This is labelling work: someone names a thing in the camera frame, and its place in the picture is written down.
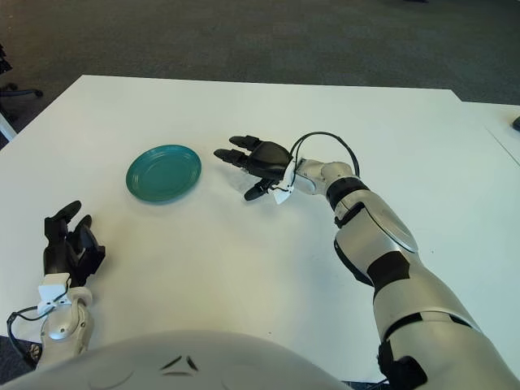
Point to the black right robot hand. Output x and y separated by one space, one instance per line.
270 160

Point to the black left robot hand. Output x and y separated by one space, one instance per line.
61 252

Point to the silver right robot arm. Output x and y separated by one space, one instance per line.
382 243

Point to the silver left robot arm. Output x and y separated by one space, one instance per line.
65 329

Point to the teal round plate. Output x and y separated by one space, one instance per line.
164 172

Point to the white desk leg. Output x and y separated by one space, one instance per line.
6 128

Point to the grey robot torso shell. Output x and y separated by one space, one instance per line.
162 365

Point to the black office chair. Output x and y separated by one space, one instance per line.
22 92

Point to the dark object on side table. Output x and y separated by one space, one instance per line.
516 124

